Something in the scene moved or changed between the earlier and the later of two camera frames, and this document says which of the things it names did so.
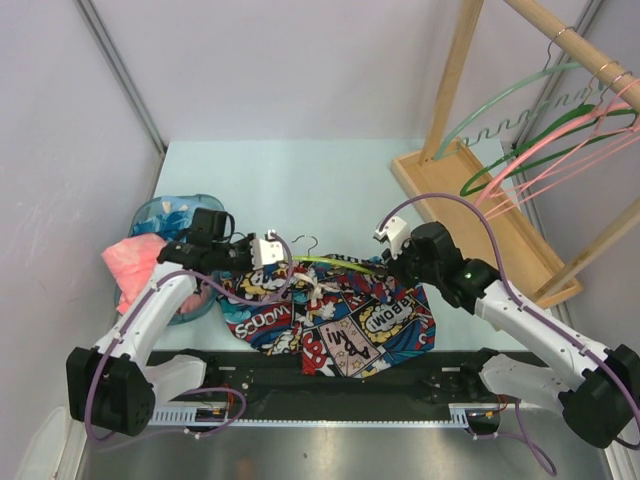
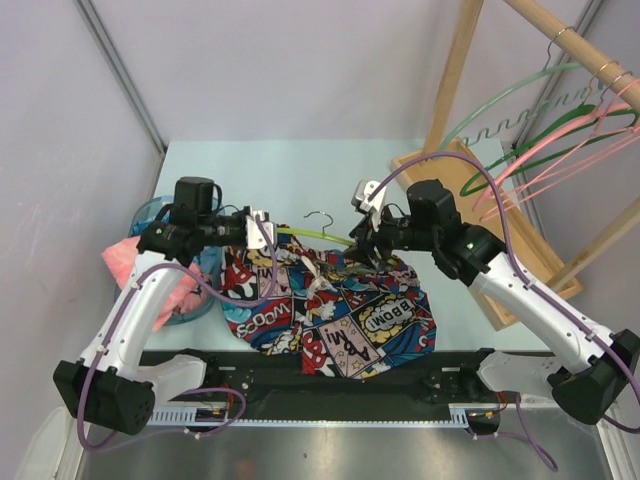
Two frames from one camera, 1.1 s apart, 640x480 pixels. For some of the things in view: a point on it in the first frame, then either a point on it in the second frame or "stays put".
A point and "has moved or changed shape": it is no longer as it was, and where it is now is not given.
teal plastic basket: x=172 y=217 stays put
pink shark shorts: x=133 y=262 stays put
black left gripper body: x=236 y=256 -> x=226 y=227
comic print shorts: x=344 y=316 stays put
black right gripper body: x=408 y=267 -> x=393 y=234
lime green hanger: x=333 y=260 has moved or changed shape
